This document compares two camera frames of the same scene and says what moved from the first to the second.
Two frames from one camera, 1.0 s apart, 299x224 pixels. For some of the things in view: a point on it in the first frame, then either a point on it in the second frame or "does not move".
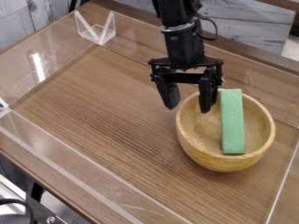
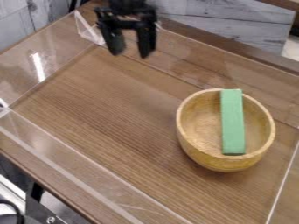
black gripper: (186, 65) → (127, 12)
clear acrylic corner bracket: (95, 32) does not move
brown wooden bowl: (199, 134) does not move
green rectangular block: (233, 121) does not move
